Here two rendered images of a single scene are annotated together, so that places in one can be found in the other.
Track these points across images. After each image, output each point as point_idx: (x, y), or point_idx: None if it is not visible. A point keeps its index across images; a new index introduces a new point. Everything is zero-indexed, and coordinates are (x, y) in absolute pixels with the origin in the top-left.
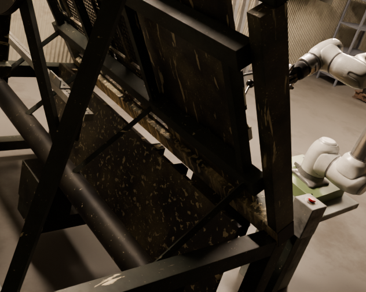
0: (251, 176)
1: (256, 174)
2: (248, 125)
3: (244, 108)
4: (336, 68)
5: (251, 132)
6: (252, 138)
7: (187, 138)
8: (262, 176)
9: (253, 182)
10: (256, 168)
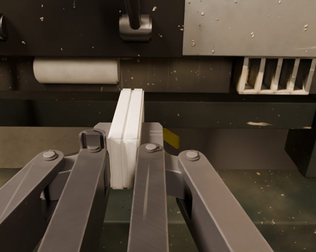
0: (295, 138)
1: (301, 148)
2: (239, 77)
3: (62, 126)
4: None
5: (272, 93)
6: (306, 93)
7: None
8: (299, 166)
9: (287, 150)
10: (311, 143)
